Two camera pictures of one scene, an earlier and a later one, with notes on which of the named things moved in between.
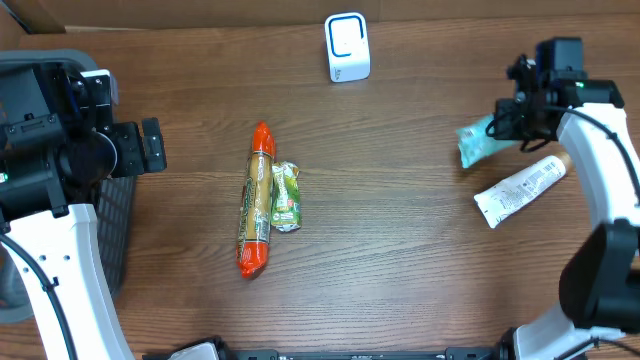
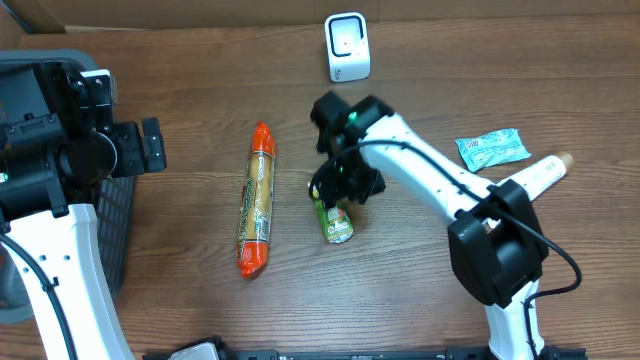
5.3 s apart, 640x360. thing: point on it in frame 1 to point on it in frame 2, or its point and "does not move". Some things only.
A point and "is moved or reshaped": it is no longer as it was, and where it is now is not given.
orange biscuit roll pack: (252, 251) does not move
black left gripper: (137, 161) does not move
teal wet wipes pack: (474, 143) is moved or reshaped
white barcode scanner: (347, 47) does not move
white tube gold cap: (497, 201) does not move
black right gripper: (504, 130) to (335, 191)
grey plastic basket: (112, 205) does not move
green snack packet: (285, 197) to (337, 224)
